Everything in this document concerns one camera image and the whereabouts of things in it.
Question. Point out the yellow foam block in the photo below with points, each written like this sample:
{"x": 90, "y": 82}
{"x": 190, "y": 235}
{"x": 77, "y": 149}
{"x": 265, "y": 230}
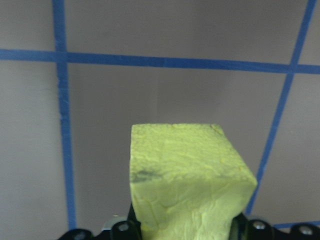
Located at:
{"x": 187, "y": 175}

